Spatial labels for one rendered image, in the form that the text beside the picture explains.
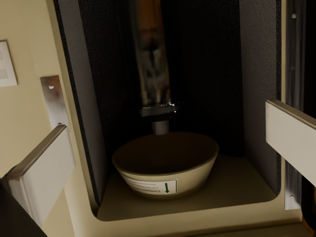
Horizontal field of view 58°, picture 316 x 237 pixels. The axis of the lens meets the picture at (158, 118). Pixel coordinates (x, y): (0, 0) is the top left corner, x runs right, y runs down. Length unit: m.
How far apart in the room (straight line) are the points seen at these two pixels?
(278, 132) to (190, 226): 0.27
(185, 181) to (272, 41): 0.22
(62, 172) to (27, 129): 0.71
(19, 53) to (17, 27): 0.07
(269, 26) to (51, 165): 0.31
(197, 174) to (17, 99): 0.59
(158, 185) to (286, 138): 0.27
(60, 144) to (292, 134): 0.13
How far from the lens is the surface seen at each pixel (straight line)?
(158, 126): 0.45
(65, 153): 0.18
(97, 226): 0.43
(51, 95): 0.36
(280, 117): 0.18
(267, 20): 0.39
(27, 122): 0.87
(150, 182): 0.41
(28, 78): 0.84
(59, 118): 0.37
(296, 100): 0.39
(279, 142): 0.18
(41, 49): 0.36
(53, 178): 0.16
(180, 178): 0.41
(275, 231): 0.45
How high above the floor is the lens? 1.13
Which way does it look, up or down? 16 degrees up
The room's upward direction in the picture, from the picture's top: 173 degrees clockwise
